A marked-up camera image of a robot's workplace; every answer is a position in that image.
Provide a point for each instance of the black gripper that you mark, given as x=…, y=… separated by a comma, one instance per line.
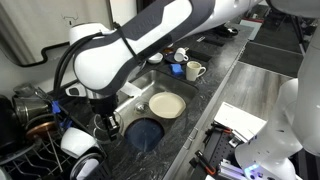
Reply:
x=103, y=105

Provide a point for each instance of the round clear glass cup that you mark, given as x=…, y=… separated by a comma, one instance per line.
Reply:
x=99, y=136

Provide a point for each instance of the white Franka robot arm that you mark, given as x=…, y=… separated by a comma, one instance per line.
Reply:
x=150, y=26

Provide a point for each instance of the white ceramic cup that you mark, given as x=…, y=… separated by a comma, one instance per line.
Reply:
x=78, y=141

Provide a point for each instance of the steel sink drain strainer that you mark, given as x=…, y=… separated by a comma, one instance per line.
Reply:
x=141, y=107

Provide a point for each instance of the stainless steel sink basin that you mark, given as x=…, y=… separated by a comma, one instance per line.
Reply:
x=156, y=81

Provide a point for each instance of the dark blue glazed plate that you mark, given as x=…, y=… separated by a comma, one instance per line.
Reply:
x=143, y=135

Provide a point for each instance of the white round plate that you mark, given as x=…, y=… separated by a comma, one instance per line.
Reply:
x=86, y=168

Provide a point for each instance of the cream round plate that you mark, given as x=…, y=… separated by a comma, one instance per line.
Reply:
x=166, y=105

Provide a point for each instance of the copper-bottom pan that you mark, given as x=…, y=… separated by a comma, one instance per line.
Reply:
x=41, y=130

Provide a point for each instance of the stainless steel vessel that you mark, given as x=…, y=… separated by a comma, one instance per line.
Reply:
x=31, y=108

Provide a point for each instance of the small white bowl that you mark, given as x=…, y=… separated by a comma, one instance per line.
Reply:
x=155, y=58

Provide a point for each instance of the black dish rack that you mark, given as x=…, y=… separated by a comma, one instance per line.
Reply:
x=33, y=160

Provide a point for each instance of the blue sponge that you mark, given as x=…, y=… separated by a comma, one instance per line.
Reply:
x=176, y=69

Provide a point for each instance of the navy plate under mug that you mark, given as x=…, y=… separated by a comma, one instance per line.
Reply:
x=168, y=60

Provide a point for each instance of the black coffee maker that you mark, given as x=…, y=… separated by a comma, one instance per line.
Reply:
x=8, y=126

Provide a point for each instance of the white printed mug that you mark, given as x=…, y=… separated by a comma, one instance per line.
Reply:
x=180, y=55

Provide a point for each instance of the cream ceramic mug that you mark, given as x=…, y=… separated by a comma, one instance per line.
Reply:
x=193, y=70

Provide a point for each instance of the black orange-tipped clamp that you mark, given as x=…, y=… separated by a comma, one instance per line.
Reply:
x=220, y=128
x=205, y=163

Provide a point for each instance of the black tool stand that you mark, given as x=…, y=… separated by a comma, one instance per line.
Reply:
x=216, y=146

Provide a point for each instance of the silver aluminium extrusion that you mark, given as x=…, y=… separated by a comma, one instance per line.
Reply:
x=230, y=170

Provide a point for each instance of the white paper booklet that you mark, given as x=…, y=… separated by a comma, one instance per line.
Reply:
x=238, y=120

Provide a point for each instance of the black countertop device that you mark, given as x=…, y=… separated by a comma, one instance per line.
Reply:
x=226, y=31

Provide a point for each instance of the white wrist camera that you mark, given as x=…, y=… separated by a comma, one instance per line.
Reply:
x=76, y=90

